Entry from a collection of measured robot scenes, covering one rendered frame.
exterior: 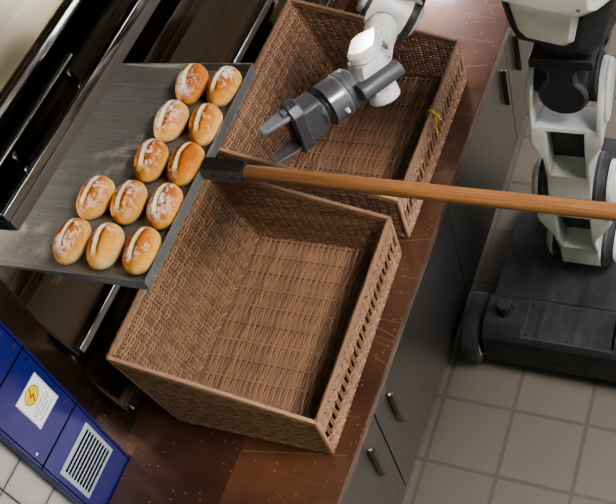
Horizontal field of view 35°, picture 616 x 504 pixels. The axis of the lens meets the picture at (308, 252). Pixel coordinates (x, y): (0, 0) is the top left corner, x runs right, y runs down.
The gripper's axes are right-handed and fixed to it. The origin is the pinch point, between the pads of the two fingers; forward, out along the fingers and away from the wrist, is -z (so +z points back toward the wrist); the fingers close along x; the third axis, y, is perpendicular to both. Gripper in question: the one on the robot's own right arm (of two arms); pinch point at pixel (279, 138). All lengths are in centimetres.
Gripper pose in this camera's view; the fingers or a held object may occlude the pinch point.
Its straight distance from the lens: 189.1
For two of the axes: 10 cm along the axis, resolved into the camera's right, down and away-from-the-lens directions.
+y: 5.6, 5.7, -6.0
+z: 7.9, -5.9, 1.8
